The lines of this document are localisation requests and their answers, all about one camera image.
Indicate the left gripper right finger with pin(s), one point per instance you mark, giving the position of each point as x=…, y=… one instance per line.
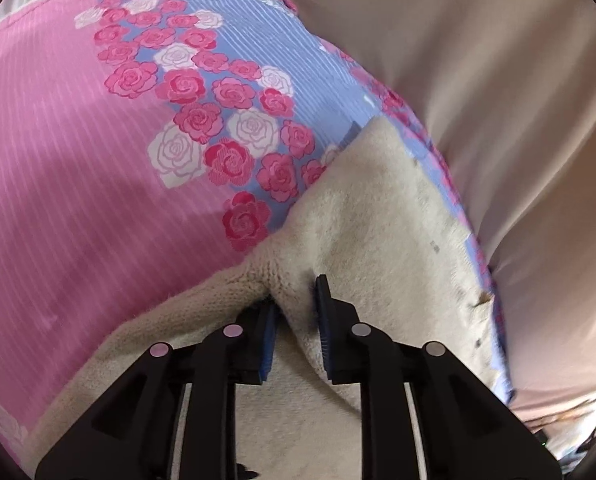
x=424, y=413

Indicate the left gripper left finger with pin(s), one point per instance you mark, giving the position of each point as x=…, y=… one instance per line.
x=172, y=411

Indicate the beige heart-pattern knit sweater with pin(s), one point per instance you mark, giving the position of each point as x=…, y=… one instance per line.
x=379, y=230

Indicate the pink floral bed sheet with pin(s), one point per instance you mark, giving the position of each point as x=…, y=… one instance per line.
x=146, y=145

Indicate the beige curtain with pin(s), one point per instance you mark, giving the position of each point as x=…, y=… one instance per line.
x=506, y=90

